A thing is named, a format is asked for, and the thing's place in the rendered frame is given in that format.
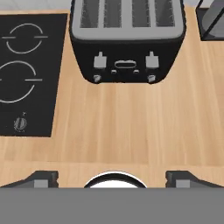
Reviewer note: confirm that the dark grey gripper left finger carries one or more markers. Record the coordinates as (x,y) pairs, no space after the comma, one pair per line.
(43,178)

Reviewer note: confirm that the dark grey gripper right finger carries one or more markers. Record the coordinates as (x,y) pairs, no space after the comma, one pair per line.
(180,178)

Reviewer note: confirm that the grey hob knob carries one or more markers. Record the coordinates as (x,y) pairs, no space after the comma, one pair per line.
(20,123)

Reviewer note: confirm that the white and black round object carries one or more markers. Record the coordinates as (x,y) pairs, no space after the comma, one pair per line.
(115,180)

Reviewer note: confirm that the black hob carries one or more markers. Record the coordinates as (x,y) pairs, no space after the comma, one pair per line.
(29,75)

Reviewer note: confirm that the black four-slot toaster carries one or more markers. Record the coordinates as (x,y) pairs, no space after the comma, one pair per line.
(128,55)

